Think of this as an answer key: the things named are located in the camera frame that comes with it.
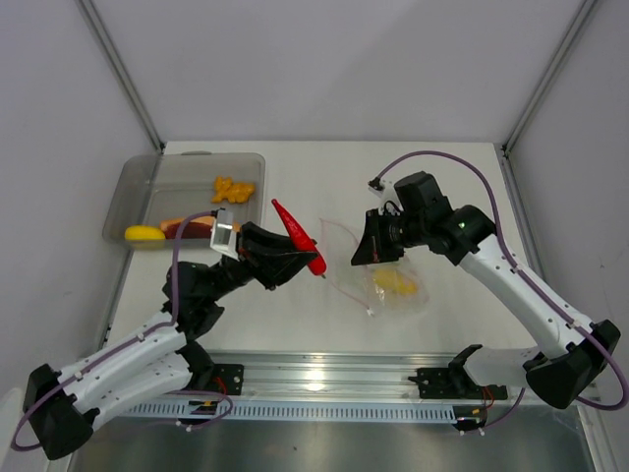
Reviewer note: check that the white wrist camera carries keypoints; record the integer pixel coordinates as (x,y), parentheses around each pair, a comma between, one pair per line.
(224,235)
(388,199)

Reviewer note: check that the red grapefruit wedge toy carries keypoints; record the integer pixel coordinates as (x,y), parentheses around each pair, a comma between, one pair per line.
(198,228)

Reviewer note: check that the left aluminium frame post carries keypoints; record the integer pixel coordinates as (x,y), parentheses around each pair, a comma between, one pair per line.
(111,54)

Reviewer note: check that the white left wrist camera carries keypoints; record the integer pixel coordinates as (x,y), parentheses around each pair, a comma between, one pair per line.
(224,235)

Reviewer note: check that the clear pink zip top bag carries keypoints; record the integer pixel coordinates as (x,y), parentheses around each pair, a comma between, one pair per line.
(338,243)

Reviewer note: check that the grey slotted cable duct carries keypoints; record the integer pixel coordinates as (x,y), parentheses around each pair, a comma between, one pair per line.
(244,409)

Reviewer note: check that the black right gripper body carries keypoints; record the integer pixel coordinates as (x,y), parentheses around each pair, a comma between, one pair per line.
(414,227)

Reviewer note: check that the right aluminium frame post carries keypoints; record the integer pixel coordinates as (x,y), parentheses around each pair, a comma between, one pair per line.
(552,69)

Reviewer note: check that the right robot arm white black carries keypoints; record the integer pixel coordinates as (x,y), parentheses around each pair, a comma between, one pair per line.
(570,350)

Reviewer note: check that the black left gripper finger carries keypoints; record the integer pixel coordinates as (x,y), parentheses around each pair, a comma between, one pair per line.
(260,242)
(282,268)

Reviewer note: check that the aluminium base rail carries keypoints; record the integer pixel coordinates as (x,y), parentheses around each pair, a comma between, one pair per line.
(328,376)

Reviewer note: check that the yellow lemon toy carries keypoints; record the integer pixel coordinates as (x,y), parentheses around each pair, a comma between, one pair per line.
(392,280)
(144,233)

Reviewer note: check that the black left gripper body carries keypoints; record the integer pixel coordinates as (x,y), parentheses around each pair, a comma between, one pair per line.
(253,263)

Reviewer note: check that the aluminium frame post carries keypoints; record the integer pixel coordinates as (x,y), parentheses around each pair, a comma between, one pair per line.
(111,54)
(552,69)

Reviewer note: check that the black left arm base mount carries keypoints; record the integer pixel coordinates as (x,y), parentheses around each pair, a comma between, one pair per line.
(227,379)

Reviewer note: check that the grey translucent plastic tray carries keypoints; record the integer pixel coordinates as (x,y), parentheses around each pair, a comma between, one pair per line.
(152,189)

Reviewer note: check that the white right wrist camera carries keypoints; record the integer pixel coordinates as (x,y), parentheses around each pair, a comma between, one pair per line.
(388,199)

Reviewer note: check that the red chili pepper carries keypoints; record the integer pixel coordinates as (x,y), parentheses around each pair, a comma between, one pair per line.
(301,239)

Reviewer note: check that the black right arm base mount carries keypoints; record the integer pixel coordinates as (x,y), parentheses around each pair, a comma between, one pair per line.
(446,383)

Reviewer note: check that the orange ginger root toy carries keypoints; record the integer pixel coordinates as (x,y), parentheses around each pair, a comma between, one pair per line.
(225,189)

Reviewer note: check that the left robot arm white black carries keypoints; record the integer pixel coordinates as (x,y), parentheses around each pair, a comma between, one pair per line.
(65,407)

